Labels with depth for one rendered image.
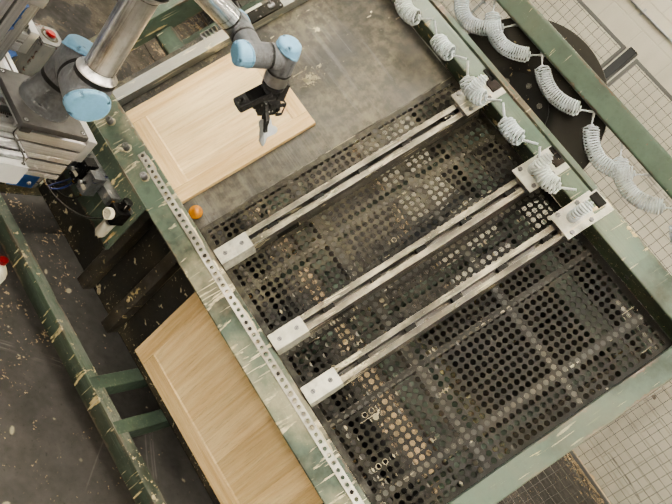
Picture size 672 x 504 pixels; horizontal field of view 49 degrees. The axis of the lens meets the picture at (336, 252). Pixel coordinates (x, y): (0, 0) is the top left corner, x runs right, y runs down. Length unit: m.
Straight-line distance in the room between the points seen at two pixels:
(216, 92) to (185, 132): 0.20
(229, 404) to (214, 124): 1.03
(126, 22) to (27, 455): 1.58
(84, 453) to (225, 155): 1.23
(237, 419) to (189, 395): 0.23
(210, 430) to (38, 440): 0.61
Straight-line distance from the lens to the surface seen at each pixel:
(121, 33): 2.00
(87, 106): 2.08
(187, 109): 2.87
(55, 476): 2.90
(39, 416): 3.00
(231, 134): 2.78
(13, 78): 2.33
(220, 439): 2.87
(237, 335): 2.48
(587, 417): 2.48
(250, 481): 2.83
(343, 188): 2.58
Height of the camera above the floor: 2.14
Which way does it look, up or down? 22 degrees down
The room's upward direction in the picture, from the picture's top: 48 degrees clockwise
